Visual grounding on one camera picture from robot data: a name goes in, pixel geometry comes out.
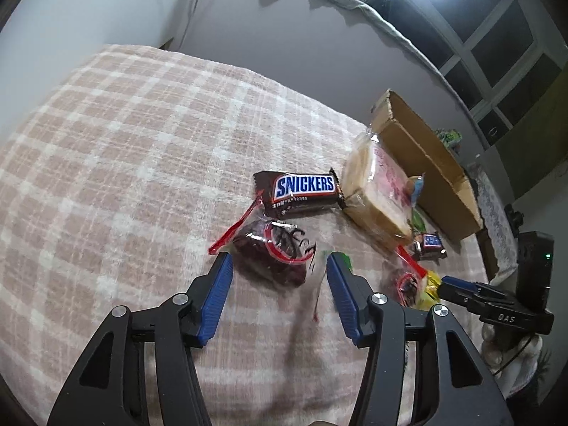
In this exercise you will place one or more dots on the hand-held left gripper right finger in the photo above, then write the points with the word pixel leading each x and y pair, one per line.
pixel 344 297

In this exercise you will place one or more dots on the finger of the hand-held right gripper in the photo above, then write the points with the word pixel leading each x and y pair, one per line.
pixel 457 290

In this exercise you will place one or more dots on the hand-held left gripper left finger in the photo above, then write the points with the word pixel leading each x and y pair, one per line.
pixel 217 301

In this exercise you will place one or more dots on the dark red snack packet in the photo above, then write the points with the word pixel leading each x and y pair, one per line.
pixel 270 257

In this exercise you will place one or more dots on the sliced bread packet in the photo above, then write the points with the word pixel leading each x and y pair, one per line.
pixel 377 191

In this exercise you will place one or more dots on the cardboard box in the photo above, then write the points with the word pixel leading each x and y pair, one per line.
pixel 426 159

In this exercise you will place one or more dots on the person's right forearm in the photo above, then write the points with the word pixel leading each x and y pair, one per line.
pixel 523 386

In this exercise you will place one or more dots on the person's right hand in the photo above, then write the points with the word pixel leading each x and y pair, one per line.
pixel 495 348

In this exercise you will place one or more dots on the yellow snack packet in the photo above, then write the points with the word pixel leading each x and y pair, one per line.
pixel 430 293

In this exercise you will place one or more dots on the small green wrapper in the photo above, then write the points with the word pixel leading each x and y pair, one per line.
pixel 345 261

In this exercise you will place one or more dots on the clear red-trimmed snack packet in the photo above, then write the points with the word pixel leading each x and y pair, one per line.
pixel 406 286

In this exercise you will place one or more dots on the small brown chocolate bar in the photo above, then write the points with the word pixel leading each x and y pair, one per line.
pixel 430 243

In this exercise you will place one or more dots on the white lace cloth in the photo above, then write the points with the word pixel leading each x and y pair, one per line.
pixel 490 213

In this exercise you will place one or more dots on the green snack packet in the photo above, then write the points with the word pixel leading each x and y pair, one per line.
pixel 417 219

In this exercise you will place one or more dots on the large brown chocolate bar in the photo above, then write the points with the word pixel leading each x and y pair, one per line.
pixel 301 191

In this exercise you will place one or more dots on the green tissue pack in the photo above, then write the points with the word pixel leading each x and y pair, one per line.
pixel 448 136

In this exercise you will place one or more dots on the pink checked blanket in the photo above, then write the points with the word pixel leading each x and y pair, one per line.
pixel 133 164

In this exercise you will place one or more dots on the white-framed window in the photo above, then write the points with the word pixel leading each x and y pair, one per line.
pixel 501 49

